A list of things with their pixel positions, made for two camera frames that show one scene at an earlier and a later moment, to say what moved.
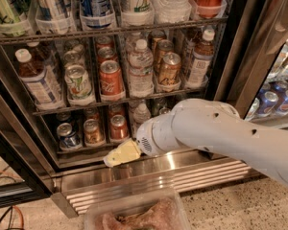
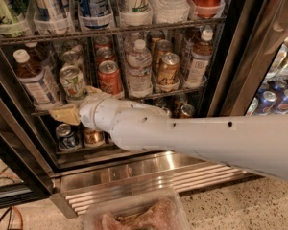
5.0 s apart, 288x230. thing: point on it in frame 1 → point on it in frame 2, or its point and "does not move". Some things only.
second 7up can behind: x=73 y=57 does not move
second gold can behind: x=164 y=47 does not move
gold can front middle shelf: x=169 y=68 does not move
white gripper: x=149 y=139 → x=90 y=111
